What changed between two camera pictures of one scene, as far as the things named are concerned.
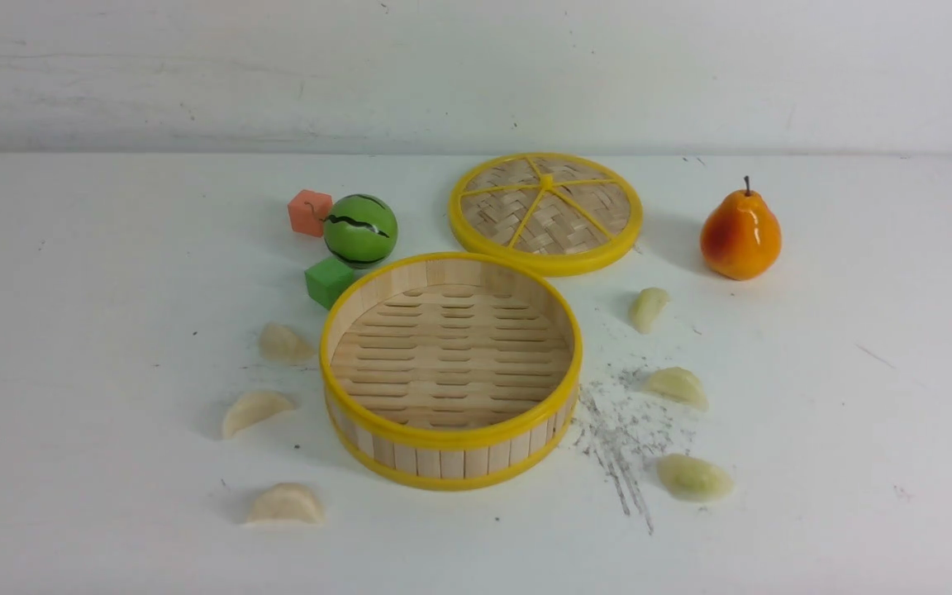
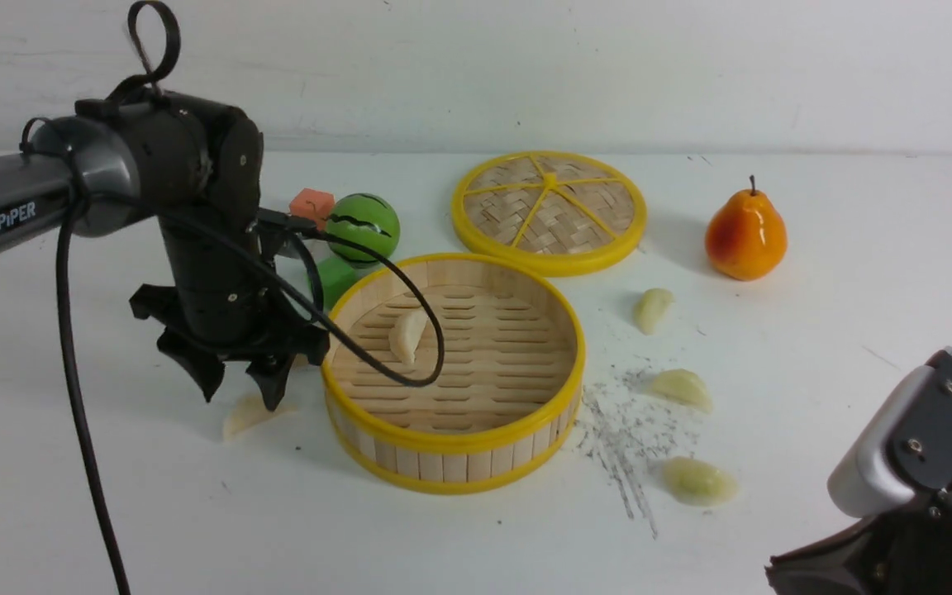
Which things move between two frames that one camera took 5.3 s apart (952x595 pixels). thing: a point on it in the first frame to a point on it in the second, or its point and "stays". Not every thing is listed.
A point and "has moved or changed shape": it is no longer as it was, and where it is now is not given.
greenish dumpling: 693,478 stays
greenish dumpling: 646,307 stays
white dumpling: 279,343 has moved or changed shape
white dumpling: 253,406 stays
